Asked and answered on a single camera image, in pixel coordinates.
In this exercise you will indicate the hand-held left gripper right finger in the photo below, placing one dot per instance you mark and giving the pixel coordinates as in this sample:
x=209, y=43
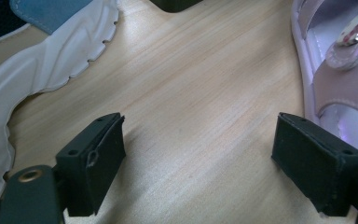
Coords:
x=313, y=165

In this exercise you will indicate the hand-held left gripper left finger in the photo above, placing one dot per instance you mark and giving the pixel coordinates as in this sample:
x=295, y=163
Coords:
x=87, y=174

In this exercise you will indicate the white and navy sneaker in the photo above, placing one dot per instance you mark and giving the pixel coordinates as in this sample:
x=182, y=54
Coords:
x=43, y=62

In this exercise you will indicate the glossy black tray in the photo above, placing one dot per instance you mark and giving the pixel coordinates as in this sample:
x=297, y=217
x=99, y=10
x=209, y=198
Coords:
x=175, y=4

